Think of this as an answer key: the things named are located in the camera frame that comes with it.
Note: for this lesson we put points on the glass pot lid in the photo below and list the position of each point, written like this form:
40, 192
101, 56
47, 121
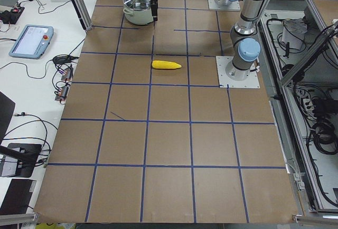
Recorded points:
137, 5

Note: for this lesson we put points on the yellow corn cob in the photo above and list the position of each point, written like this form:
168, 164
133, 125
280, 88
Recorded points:
165, 65

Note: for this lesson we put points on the pale green steel pot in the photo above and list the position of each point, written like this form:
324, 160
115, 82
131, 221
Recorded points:
138, 17

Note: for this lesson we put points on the near blue teach pendant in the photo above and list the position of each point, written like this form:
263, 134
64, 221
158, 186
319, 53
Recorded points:
32, 42

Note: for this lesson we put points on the black monitor stand base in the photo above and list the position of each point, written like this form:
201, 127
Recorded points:
19, 159

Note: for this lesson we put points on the aluminium frame post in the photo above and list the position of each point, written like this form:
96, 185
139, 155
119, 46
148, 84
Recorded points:
82, 14

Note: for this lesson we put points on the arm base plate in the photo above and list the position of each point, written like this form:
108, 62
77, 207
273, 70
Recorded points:
230, 77
224, 5

